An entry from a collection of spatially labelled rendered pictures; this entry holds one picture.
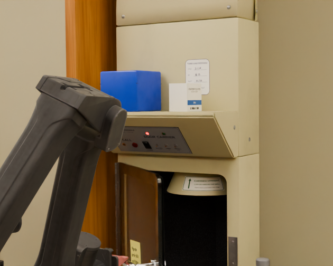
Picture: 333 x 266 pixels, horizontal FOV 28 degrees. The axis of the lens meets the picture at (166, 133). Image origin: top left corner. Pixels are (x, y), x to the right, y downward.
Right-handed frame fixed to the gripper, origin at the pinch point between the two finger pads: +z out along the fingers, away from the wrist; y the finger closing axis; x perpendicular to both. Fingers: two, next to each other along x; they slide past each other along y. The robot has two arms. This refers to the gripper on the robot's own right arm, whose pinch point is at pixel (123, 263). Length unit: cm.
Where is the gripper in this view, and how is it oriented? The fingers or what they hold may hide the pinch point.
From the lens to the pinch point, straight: 141.0
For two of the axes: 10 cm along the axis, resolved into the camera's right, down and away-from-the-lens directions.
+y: -0.2, -10.0, -0.6
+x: -8.5, -0.2, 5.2
